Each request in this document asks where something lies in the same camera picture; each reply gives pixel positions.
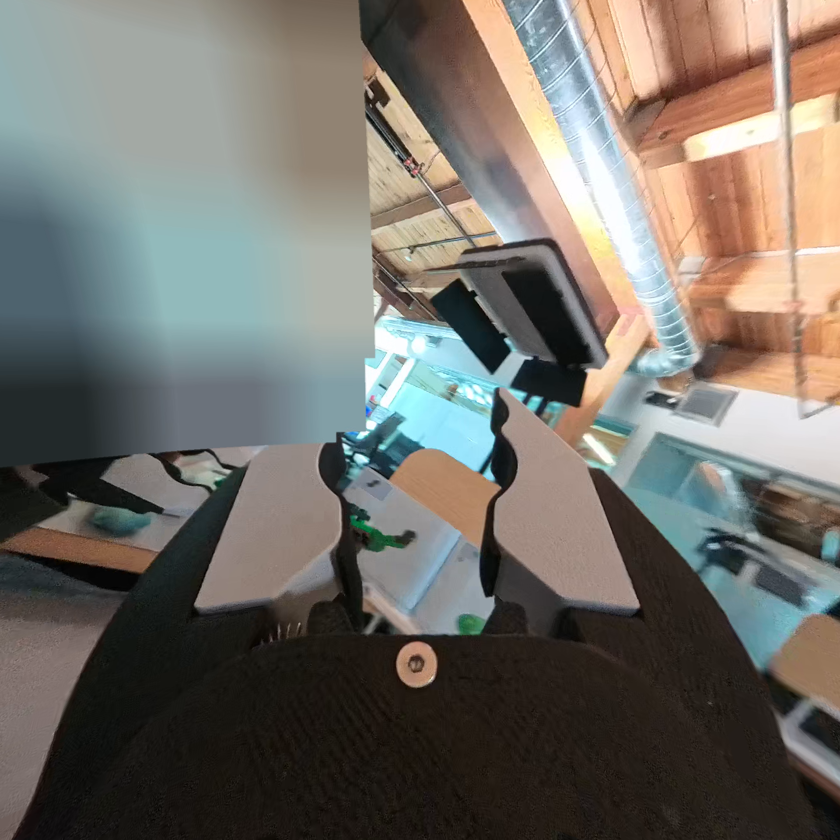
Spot instruction booklet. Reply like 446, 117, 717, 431
338, 459, 463, 634

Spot metal sprinkler pipe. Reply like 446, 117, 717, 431
364, 79, 500, 247

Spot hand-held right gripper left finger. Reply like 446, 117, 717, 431
193, 441, 367, 634

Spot hanging metal rod frame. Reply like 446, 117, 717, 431
769, 0, 840, 421

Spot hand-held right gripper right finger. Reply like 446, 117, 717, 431
480, 387, 642, 616

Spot grey light panel black flaps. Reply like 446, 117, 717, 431
425, 239, 611, 409

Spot silver ventilation duct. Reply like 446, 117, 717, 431
502, 0, 706, 376

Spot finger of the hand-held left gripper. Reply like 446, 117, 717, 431
164, 449, 253, 492
105, 454, 181, 514

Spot white vent grille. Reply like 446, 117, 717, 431
675, 381, 740, 424

